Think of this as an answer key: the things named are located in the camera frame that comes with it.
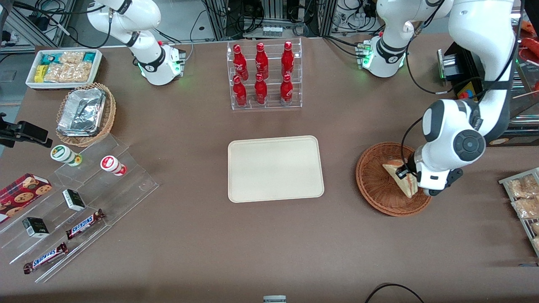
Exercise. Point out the teal snack pack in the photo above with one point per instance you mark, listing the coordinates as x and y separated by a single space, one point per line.
49 59
89 57

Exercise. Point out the round brown wicker basket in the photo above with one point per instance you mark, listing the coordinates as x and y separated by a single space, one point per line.
372 185

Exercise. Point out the beige plastic tray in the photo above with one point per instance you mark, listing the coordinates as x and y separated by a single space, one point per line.
276 168

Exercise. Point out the yellow snack pack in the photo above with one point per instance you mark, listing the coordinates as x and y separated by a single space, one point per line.
39 74

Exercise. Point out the red cookie box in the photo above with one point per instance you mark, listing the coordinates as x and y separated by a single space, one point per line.
21 195

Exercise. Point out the clear acrylic bottle rack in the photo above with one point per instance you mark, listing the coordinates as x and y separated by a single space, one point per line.
269 107

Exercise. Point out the red emergency knob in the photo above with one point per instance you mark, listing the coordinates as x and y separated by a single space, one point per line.
464 95

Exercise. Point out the aluminium foil tray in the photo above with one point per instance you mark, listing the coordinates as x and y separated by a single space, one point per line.
82 111

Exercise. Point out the small grey device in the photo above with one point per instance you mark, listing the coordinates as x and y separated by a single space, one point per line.
274 299

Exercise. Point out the triangular sandwich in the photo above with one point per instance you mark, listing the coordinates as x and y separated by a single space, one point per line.
402 183

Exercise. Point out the small black box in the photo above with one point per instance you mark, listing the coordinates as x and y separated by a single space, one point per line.
74 200
36 227

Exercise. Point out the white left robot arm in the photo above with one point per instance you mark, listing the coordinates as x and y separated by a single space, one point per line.
480 63

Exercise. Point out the oval light wicker basket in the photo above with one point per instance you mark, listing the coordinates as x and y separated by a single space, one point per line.
110 111

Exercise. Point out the red cola bottle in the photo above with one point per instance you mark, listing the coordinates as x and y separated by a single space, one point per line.
240 93
261 62
260 91
286 91
287 59
239 63

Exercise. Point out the clear bagged pastry pack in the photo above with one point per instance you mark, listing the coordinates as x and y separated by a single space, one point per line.
526 208
524 187
535 228

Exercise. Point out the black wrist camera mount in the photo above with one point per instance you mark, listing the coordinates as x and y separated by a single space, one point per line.
451 176

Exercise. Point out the aluminium frame rack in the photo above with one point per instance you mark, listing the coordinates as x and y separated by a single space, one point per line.
273 17

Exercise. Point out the Snickers chocolate bar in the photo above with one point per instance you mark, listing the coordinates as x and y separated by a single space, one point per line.
84 224
45 258

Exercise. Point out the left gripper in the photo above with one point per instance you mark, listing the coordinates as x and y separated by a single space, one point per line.
406 171

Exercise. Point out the green lid yogurt cup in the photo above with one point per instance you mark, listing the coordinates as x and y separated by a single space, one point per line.
63 154

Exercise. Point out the white rectangular snack bin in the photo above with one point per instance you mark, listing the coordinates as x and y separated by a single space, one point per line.
31 82

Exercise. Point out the clear nut snack pack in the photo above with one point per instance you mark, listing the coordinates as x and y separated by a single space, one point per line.
80 72
57 73
71 57

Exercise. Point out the clear acrylic stepped display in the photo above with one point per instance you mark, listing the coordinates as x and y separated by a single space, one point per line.
122 189

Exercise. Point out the red lid yogurt cup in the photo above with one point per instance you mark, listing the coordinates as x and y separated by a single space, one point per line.
110 164

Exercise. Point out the black food warmer machine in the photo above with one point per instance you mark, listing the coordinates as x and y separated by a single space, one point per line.
467 67

